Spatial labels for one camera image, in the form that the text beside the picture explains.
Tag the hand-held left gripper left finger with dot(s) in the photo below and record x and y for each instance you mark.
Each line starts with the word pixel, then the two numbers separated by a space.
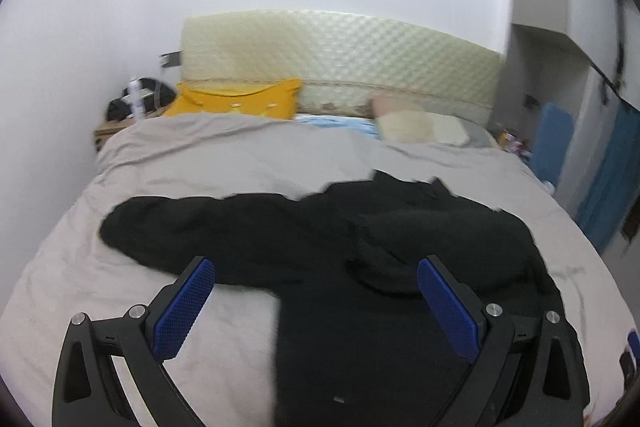
pixel 182 312

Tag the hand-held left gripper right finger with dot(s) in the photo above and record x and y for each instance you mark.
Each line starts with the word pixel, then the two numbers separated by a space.
pixel 450 312

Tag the black sweater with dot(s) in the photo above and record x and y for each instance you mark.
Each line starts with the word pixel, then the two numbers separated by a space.
pixel 350 232

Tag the bed with grey duvet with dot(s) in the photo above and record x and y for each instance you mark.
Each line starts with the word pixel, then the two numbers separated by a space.
pixel 200 157

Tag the group of small bottles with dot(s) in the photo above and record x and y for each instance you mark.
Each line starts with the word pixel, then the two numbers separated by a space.
pixel 510 139

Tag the patchwork pillow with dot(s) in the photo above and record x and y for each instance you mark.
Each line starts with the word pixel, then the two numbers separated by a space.
pixel 410 124

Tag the wooden nightstand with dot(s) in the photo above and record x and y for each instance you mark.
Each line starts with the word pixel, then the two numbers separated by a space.
pixel 107 130

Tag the blue padded board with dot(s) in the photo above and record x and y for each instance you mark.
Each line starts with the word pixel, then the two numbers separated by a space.
pixel 550 142

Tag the blue curtain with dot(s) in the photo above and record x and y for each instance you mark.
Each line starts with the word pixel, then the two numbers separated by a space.
pixel 610 177

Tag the white bottle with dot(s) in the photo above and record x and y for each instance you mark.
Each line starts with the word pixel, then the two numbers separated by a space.
pixel 136 104

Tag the black bag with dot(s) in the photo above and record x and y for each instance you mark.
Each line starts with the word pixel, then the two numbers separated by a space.
pixel 117 109

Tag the yellow pillow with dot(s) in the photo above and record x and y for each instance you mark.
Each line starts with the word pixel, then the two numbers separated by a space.
pixel 235 102

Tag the light blue bed sheet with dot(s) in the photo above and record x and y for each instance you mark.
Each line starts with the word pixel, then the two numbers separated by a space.
pixel 330 122

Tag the grey wardrobe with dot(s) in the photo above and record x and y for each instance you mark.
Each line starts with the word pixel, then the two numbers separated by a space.
pixel 540 67

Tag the cream quilted headboard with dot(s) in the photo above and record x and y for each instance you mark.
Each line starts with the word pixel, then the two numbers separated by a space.
pixel 350 52

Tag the grey wall socket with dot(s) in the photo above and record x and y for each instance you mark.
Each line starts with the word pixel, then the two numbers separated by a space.
pixel 172 58

